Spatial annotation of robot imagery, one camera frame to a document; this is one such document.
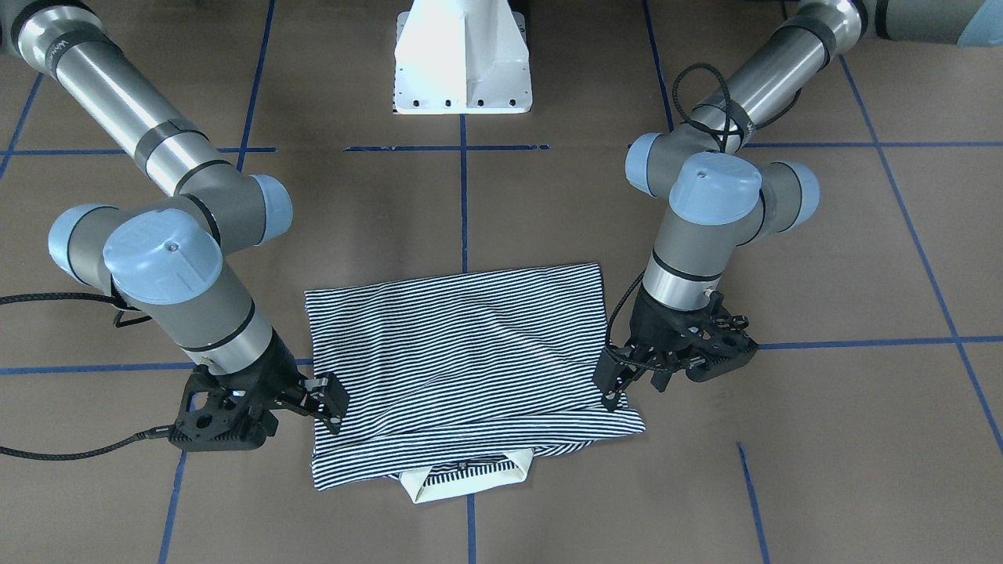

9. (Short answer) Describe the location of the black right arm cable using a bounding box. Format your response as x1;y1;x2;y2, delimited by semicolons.
0;291;175;461

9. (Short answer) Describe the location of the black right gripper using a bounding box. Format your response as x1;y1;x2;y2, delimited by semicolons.
187;333;349;436

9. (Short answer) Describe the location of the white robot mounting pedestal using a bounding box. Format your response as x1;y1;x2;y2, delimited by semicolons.
392;1;534;115

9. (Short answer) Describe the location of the blue white striped polo shirt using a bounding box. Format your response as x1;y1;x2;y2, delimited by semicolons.
305;263;646;504

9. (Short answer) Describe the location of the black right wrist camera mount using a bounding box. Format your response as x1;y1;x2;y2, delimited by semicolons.
168;365;279;452

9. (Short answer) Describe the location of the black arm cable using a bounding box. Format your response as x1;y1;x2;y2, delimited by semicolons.
0;291;175;461
605;63;804;349

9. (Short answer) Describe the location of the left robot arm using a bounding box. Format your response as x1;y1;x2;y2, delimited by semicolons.
592;1;1001;411

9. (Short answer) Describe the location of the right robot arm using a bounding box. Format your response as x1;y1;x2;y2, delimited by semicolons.
2;1;349;450

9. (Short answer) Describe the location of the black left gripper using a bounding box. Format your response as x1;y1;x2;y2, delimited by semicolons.
592;287;718;413

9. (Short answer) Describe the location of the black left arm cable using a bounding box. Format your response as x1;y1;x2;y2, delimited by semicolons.
605;63;804;349

